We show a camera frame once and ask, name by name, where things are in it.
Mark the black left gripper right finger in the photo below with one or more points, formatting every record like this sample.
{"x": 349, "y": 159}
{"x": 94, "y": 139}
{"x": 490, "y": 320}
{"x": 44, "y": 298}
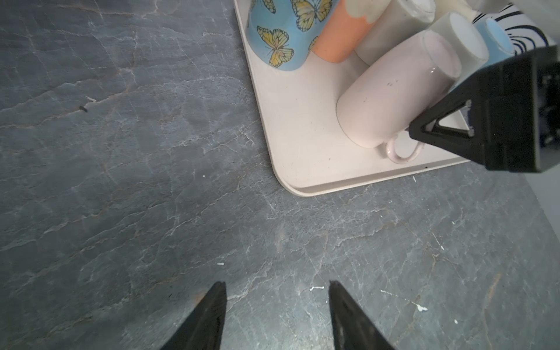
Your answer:
{"x": 352, "y": 329}

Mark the cream white mug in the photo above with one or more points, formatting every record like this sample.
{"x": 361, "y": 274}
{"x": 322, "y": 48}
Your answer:
{"x": 401, "y": 20}

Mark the blue butterfly mug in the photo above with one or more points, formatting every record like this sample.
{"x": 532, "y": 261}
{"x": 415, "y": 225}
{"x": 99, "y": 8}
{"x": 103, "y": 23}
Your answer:
{"x": 282, "y": 33}

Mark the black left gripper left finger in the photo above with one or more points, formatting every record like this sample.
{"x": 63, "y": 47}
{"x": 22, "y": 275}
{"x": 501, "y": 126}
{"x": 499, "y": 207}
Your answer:
{"x": 203, "y": 328}

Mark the light blue mug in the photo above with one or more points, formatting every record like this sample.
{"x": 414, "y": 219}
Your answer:
{"x": 497, "y": 40}

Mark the beige plastic tray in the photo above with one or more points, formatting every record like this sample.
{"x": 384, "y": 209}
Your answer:
{"x": 309, "y": 153}

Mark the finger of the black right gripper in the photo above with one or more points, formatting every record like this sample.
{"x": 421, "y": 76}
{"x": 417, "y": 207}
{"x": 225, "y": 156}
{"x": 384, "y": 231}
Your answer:
{"x": 465, "y": 143}

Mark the orange cream mug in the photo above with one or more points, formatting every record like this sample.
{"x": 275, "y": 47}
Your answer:
{"x": 346, "y": 28}

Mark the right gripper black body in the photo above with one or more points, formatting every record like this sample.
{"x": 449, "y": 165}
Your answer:
{"x": 514, "y": 113}

